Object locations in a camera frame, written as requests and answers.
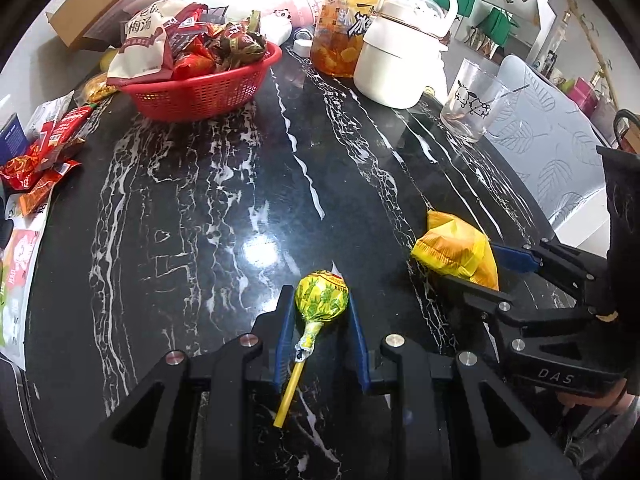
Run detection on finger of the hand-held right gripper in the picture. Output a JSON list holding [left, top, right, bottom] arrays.
[[440, 277, 601, 338], [490, 240, 611, 306]]

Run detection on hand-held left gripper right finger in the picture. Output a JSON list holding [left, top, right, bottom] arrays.
[[347, 292, 566, 480]]

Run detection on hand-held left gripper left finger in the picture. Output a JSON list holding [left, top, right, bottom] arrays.
[[75, 285, 296, 480]]

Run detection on yellow lollipop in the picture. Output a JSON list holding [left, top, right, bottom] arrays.
[[272, 270, 350, 429]]

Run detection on yellow snack packet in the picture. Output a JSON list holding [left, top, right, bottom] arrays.
[[410, 209, 501, 292]]

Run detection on red plastic basket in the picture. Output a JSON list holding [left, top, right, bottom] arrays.
[[116, 40, 284, 122]]

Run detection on red gold snack packet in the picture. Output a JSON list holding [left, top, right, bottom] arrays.
[[172, 40, 218, 81]]

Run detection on brown green snack packet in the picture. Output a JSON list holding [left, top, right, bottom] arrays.
[[219, 9, 269, 70]]

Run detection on white brown soup packet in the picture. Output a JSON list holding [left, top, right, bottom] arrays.
[[106, 0, 187, 86]]

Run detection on person's right hand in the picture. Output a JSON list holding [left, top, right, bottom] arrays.
[[556, 382, 640, 414]]

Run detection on grey leaf pattern chair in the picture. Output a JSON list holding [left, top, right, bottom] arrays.
[[482, 54, 623, 247]]

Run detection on pink box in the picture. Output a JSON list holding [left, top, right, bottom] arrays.
[[567, 77, 601, 116]]

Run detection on cartoon glass mug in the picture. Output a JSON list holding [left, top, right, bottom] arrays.
[[439, 58, 512, 144]]

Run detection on metal stirrer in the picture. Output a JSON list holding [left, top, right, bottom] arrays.
[[492, 85, 531, 103]]

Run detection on bamboo pole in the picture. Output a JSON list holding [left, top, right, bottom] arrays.
[[564, 0, 618, 92]]

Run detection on pink white packet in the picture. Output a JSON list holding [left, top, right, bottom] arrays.
[[0, 199, 52, 372]]

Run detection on orange red snack packet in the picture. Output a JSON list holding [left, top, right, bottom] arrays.
[[18, 159, 83, 219]]

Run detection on orange drink bottle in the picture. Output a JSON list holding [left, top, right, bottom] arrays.
[[309, 0, 385, 79]]

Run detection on long red snack packet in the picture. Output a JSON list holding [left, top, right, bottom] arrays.
[[41, 104, 99, 162]]

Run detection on yellow snack bag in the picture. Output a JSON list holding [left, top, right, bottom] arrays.
[[81, 72, 120, 104]]

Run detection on white printed packet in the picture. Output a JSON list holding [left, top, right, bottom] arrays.
[[24, 90, 77, 142]]

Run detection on pink cup stack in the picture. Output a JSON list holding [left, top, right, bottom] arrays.
[[271, 0, 322, 27]]

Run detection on dark red snack packet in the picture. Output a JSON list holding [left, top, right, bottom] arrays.
[[161, 3, 210, 58]]

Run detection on blue jar white lid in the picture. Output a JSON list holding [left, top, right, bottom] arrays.
[[0, 111, 29, 167]]

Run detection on cardboard box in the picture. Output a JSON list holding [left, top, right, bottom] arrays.
[[45, 0, 187, 52]]

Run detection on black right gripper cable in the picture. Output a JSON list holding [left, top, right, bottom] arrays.
[[611, 108, 640, 153]]

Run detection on cream kettle with handle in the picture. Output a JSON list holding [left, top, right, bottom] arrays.
[[353, 0, 459, 110]]

